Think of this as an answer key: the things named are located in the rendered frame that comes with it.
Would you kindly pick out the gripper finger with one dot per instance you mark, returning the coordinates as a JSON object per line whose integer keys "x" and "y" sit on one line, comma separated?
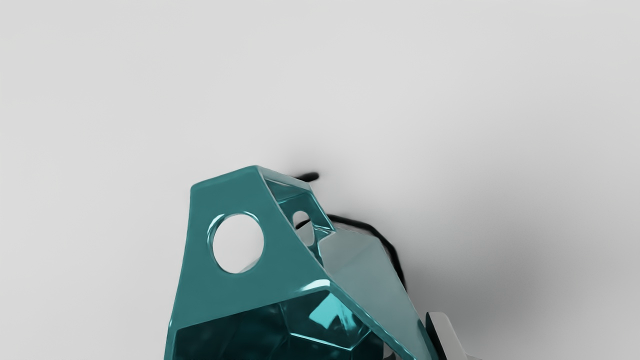
{"x": 447, "y": 337}

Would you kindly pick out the teal faceted mug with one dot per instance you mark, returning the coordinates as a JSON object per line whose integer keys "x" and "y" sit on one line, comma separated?
{"x": 290, "y": 280}

